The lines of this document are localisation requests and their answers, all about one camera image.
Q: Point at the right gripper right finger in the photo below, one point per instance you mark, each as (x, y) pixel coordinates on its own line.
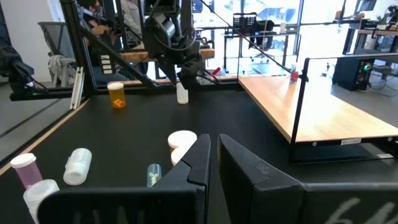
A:
(264, 202)

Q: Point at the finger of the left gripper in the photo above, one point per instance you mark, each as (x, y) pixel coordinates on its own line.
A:
(169, 71)
(190, 74)

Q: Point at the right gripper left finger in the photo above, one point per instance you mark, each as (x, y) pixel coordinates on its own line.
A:
(155, 208)

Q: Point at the small white plastic bottle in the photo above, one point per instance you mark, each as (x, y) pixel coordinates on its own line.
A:
(182, 94)

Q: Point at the clear blue vial white pills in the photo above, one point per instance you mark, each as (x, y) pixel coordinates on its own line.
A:
(154, 175)

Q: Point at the orange pill bottle white cap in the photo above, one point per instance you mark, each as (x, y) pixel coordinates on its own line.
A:
(182, 139)
(116, 95)
(178, 155)

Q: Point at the white bottle tan label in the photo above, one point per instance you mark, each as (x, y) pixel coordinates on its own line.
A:
(77, 166)

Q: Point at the blue vial red pills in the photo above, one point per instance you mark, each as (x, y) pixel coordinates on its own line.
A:
(293, 76)

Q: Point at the white bottle ribbed cap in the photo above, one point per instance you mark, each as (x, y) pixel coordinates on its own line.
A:
(37, 194)

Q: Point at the pink pill bottle white cap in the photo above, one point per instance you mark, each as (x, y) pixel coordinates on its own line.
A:
(26, 169)

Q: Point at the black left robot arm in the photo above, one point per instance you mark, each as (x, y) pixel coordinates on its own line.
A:
(161, 7)

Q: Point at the wooden background table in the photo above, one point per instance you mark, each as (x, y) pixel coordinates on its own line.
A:
(133, 56)

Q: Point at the person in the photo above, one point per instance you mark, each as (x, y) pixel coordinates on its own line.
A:
(132, 18)
(90, 15)

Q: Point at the black table mat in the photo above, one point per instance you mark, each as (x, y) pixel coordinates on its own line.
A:
(140, 124)

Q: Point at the black crate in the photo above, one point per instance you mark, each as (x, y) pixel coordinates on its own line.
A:
(244, 21)

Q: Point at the black office chair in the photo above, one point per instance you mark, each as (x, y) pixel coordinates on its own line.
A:
(264, 28)

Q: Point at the silver aluminium bar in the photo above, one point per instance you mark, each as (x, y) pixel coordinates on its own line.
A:
(77, 90)

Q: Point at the white cloth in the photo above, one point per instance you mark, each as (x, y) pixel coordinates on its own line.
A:
(60, 70)

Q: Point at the grey mesh office chair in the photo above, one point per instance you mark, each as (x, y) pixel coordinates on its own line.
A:
(56, 37)

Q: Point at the black computer tower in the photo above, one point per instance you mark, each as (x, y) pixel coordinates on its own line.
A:
(351, 74)

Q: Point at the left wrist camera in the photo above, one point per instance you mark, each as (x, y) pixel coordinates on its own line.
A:
(164, 28)

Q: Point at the black metal rig frame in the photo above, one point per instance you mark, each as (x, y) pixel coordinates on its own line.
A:
(77, 46)

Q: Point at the wooden shelf black frame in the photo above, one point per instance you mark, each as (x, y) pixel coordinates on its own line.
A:
(326, 109)

